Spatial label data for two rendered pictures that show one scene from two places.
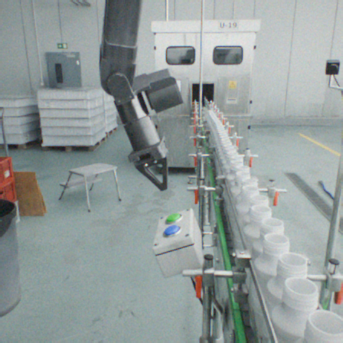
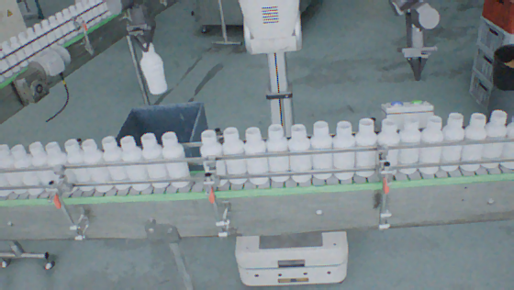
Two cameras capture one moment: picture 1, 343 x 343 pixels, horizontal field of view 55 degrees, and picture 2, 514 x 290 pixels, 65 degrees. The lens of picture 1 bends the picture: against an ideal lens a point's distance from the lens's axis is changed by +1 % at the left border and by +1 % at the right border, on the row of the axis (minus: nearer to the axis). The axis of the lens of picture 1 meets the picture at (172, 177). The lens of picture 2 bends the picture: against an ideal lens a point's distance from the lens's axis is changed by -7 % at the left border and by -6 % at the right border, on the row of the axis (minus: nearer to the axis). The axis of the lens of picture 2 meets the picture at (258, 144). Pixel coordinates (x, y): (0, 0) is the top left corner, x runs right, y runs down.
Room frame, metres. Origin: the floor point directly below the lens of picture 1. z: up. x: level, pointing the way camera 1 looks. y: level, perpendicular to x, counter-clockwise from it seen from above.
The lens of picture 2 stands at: (0.23, -1.09, 1.79)
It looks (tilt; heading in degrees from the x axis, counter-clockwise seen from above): 35 degrees down; 94
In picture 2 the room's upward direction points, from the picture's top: 8 degrees counter-clockwise
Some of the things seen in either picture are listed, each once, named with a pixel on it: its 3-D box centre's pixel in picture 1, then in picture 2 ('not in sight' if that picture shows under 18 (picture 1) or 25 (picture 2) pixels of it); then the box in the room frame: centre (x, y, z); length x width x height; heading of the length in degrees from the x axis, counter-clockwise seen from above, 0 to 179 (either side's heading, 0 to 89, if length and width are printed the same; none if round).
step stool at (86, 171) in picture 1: (88, 183); not in sight; (3.68, 0.98, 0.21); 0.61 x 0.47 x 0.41; 50
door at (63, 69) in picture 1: (66, 89); not in sight; (10.42, 3.24, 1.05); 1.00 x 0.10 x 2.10; 87
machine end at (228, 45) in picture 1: (201, 99); not in sight; (5.48, -0.47, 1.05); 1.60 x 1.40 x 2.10; 177
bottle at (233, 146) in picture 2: not in sight; (234, 155); (0.10, -0.14, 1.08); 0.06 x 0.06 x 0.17
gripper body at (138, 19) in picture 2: not in sight; (139, 14); (-0.16, 0.18, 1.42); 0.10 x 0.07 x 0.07; 88
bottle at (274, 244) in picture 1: (272, 285); (365, 147); (0.46, -0.16, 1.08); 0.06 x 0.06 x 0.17
